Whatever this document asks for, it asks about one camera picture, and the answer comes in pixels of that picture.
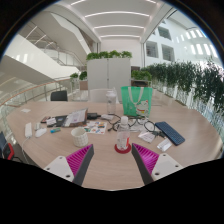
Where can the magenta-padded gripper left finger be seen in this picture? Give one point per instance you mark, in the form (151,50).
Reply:
(77,160)

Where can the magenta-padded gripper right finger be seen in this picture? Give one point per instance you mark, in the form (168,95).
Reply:
(149,158)

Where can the white printed packet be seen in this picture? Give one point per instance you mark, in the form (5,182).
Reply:
(146,136)

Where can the white grid-patterned cup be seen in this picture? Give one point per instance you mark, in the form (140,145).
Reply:
(80,137)

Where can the flat round red coaster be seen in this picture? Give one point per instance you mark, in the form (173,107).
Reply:
(122,151)

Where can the dark blue keyboard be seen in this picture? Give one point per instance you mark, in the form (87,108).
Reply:
(170,133)

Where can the small teal marker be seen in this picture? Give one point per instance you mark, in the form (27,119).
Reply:
(55,130)

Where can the colourful sticker sheet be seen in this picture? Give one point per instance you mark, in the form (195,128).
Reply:
(96,127)

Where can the open booklet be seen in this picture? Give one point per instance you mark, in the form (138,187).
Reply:
(76,117)

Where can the black notebook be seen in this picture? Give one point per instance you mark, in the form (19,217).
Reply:
(60,120)

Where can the white computer mouse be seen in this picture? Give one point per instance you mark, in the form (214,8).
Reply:
(40,132)

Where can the black wallet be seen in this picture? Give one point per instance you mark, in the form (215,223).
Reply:
(93,116)

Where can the small red-black item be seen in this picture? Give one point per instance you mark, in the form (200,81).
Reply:
(44,119)

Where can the small white case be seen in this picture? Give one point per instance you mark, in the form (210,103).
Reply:
(37,126)

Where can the white power strip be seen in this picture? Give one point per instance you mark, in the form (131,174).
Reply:
(28,130)

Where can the green cat-print tote bag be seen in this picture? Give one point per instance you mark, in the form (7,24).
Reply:
(135,100)

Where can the tall clear shaker bottle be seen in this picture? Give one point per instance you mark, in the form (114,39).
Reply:
(111,103)

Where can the white paper slip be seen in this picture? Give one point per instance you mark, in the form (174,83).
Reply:
(25,110)

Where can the potted green plant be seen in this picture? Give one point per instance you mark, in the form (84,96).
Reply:
(83,75)
(74,76)

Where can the planter shelf with greenery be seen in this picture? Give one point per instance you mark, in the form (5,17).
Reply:
(140,74)

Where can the white cabinet with plants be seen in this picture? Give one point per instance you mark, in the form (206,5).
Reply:
(108,78)

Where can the row of green plants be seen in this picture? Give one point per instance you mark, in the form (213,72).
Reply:
(193,78)

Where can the ceiling light strips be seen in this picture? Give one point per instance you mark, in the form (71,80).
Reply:
(116,26)

